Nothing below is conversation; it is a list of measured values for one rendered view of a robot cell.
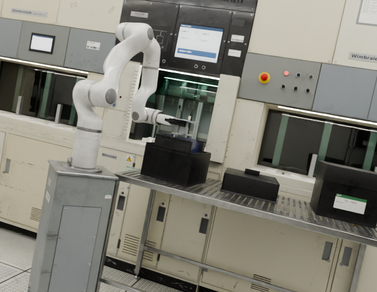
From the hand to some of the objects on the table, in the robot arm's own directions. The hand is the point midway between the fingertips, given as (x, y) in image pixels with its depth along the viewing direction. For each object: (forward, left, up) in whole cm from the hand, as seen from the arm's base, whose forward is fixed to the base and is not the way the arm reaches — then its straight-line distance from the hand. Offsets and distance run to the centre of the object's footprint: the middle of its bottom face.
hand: (184, 123), depth 198 cm
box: (+70, -54, -30) cm, 93 cm away
